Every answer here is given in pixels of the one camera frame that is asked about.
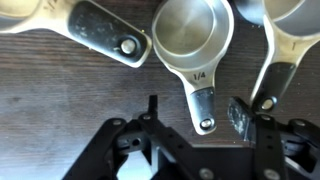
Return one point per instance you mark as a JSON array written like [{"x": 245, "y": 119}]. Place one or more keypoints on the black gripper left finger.
[{"x": 95, "y": 153}]

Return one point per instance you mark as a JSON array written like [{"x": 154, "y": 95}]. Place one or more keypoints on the half cup steel measuring cup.
[{"x": 100, "y": 30}]

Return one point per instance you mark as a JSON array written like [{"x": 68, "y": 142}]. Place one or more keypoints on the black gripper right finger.
[{"x": 270, "y": 150}]

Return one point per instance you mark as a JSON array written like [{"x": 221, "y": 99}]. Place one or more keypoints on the one cup steel measuring cup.
[{"x": 290, "y": 40}]

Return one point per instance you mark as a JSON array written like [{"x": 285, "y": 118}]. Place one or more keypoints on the quarter cup steel measuring cup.
[{"x": 186, "y": 30}]

